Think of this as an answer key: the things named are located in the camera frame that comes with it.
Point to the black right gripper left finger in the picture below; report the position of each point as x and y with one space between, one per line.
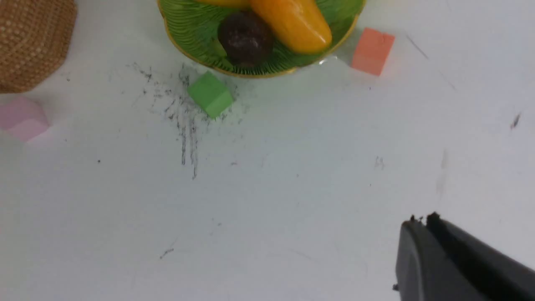
424 272

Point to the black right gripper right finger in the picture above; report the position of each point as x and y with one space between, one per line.
486 279

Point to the orange yellow toy mango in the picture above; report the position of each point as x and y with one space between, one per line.
297 24

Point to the dark purple toy mangosteen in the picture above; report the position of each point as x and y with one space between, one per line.
246 38

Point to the salmon foam cube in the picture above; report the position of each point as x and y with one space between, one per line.
372 51

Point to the green foam cube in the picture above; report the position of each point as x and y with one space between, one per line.
210 94

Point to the green glass leaf plate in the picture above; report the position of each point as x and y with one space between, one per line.
192 28

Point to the pink foam cube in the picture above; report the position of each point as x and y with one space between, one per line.
23 119

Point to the woven rattan basket green lining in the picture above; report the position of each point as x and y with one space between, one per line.
35 36

